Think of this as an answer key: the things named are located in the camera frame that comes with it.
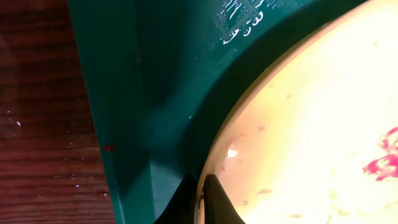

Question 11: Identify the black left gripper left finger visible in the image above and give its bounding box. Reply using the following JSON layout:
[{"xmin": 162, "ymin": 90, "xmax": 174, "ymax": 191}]
[{"xmin": 154, "ymin": 174, "xmax": 197, "ymax": 224}]

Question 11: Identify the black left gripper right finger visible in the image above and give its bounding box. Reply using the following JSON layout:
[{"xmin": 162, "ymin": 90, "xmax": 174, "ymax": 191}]
[{"xmin": 203, "ymin": 174, "xmax": 245, "ymax": 224}]

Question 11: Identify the yellow plate with red stains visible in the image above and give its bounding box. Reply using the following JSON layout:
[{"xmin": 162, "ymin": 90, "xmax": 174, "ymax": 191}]
[{"xmin": 202, "ymin": 0, "xmax": 397, "ymax": 224}]

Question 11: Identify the teal plastic tray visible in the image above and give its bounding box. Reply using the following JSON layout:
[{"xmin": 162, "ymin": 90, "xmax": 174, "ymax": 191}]
[{"xmin": 68, "ymin": 0, "xmax": 360, "ymax": 223}]

